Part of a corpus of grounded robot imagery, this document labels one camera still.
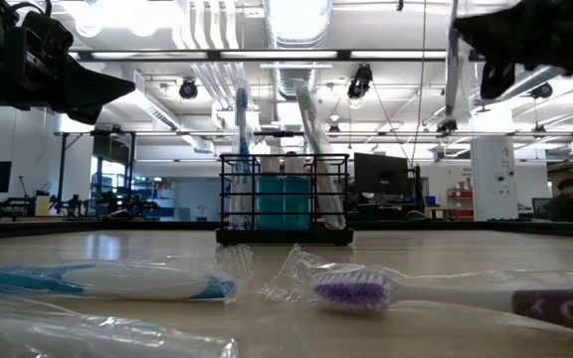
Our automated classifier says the teal mouthwash bottle white cap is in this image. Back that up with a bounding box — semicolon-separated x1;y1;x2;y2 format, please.
283;157;311;231
255;156;284;231

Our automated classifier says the green white toothbrush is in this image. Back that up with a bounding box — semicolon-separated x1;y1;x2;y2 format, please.
0;287;241;358
293;79;347;231

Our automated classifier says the white pillar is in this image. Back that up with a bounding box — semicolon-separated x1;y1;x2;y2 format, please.
470;136;519;222

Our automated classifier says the black ceiling spotlight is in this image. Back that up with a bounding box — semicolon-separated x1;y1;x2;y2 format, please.
346;63;375;100
435;117;460;136
178;78;199;100
530;82;555;100

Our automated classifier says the blue white toothbrush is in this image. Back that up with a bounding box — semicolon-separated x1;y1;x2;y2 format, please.
229;106;248;230
234;84;254;231
0;243;256;305

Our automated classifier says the red white toothbrush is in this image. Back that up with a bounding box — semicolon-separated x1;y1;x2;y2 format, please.
315;148;348;231

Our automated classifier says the purple white toothbrush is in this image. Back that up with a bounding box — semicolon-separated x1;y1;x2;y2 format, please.
259;243;573;337
443;0;471;125

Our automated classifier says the person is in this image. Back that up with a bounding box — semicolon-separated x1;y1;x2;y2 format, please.
544;177;573;223

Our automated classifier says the red shelf rack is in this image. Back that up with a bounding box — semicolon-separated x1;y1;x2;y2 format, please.
446;187;475;220

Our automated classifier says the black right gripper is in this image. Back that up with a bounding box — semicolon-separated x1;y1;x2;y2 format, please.
453;0;573;100

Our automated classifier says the silver ventilation duct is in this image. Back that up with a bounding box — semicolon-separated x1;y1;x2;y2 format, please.
264;0;333;103

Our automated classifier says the thin hanging cable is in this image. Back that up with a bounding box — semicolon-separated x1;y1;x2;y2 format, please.
409;0;428;168

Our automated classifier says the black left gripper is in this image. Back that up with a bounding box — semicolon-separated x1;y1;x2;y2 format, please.
0;8;136;125

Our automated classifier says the black wire caddy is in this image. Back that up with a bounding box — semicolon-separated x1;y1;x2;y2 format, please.
215;152;355;248

